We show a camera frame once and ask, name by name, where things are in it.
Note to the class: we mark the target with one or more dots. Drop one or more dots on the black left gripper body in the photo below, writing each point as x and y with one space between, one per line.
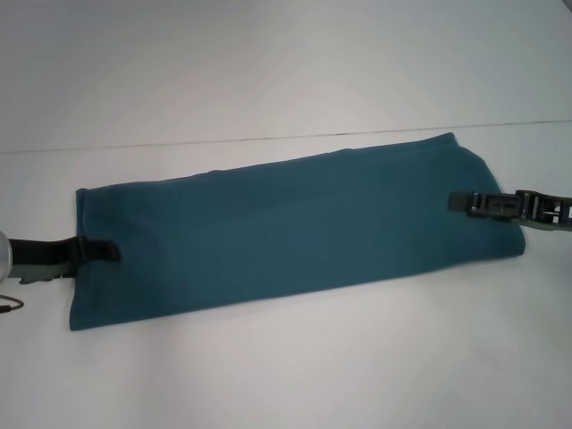
44 257

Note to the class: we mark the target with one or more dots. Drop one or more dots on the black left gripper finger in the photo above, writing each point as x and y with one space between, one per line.
100 250

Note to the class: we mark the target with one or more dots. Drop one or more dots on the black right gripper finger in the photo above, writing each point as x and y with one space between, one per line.
485 204

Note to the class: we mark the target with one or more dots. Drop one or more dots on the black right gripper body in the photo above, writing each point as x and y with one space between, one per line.
547 212

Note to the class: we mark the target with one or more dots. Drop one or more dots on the teal FREE print t-shirt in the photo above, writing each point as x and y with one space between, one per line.
290 232

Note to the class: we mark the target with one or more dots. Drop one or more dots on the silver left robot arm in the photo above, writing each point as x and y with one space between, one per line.
3 259

